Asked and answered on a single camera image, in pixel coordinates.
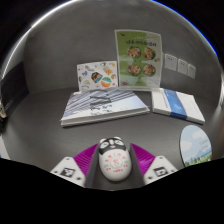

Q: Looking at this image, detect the round landscape-print mouse pad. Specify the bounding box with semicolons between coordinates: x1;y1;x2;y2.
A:
179;124;213;168

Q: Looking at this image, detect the green food menu sign stand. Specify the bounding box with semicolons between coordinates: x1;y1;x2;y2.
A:
113;28;164;92

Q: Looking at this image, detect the white panda-print computer mouse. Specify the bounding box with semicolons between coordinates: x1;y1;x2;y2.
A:
97;136;132;183

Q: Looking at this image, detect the large grey-cover magazine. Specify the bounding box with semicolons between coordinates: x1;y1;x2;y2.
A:
59;87;151;128

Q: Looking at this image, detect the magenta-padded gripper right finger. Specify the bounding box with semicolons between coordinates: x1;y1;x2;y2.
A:
129;142;179;186

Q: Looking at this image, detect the white wall socket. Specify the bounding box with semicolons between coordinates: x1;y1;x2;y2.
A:
186;63;197;80
163;53;178;72
176;58;189;75

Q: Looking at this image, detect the white book with blue band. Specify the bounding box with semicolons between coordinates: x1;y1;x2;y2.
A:
151;87;206;126

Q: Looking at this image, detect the white sticker sheet card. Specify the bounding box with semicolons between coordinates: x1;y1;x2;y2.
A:
76;60;120;92

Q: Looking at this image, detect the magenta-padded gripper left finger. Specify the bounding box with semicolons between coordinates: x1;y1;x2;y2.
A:
50;143;102;190

